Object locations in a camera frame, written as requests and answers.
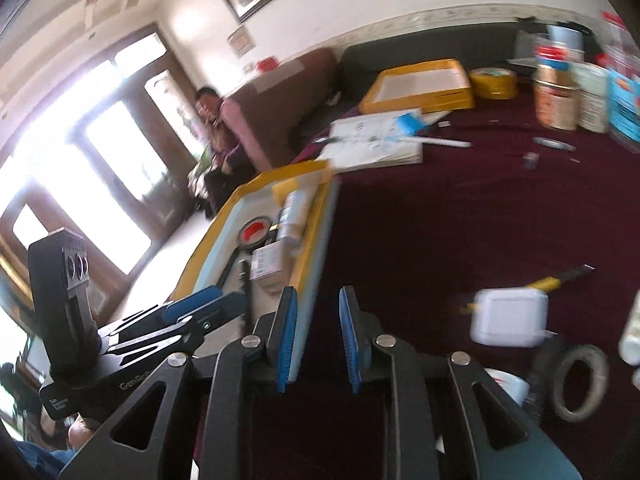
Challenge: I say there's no clear plastic bag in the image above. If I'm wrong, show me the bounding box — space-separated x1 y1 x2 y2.
510 30 548 68

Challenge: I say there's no white plastic jar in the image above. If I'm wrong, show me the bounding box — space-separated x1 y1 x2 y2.
572 62 613 134

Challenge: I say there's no green bag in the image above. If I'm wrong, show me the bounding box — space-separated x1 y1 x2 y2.
190 142 216 196

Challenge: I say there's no yellow packet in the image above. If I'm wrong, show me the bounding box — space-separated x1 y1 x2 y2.
271 178 303 206

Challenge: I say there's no white jar green cross label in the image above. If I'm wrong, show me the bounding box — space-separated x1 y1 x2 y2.
484 366 532 408

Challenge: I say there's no yellow taped cardboard tray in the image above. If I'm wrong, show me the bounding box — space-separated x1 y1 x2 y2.
170 159 342 383
359 59 475 115

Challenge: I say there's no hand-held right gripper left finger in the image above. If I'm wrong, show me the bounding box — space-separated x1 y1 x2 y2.
57 286 299 480

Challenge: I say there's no tall jar with red lid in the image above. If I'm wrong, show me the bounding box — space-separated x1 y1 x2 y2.
600 10 633 68

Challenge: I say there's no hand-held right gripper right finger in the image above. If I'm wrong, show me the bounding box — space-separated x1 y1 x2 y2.
339 286 586 480

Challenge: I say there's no brown armchair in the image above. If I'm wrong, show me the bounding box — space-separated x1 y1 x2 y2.
222 48 340 171

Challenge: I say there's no person's left forearm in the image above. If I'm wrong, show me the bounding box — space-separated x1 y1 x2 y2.
12 437 71 480

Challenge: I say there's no translucent white cup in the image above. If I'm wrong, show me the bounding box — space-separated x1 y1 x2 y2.
545 24 586 51

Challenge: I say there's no gold orange tin can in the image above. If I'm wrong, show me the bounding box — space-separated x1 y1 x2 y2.
532 65 581 131

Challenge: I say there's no black marker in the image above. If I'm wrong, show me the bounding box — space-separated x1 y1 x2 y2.
235 257 252 323

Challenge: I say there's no person's left hand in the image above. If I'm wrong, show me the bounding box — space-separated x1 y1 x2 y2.
66 412 103 453

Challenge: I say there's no clear jar with red lid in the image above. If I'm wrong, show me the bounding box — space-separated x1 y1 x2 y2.
534 44 583 73

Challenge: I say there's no wooden glass door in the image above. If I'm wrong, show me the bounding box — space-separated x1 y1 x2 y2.
0 25 201 321

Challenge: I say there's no black tape roll red core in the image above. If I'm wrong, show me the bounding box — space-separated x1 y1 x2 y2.
236 214 274 251

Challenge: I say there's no small cardboard box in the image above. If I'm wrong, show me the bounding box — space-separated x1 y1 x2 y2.
249 241 287 288

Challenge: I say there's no white charger adapter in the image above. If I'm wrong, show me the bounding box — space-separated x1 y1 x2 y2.
469 286 550 347

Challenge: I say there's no white pen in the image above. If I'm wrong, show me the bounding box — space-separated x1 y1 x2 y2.
400 135 473 150

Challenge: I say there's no small wall frame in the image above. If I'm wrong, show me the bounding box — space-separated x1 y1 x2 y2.
226 26 257 58

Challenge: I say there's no black sofa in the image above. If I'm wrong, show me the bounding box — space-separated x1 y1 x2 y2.
292 21 601 133

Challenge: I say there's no yellow handled pen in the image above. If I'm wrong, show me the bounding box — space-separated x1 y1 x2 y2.
520 264 596 295

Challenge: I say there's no pink armrest cover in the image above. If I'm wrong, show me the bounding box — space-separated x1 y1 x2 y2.
221 97 273 171

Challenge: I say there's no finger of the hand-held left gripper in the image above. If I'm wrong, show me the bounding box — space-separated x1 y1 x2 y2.
97 286 224 346
107 291 249 361

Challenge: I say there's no yellow tape roll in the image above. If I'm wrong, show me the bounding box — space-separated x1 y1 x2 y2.
468 66 519 101

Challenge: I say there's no white tube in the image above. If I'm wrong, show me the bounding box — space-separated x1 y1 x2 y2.
276 189 310 247

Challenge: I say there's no clear jar with blue label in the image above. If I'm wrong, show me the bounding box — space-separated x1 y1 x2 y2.
607 67 640 153

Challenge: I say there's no blue plastic case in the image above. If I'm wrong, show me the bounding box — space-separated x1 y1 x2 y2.
395 110 426 137

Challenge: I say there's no open handwritten notebook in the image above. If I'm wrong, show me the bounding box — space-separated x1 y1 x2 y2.
315 112 426 168

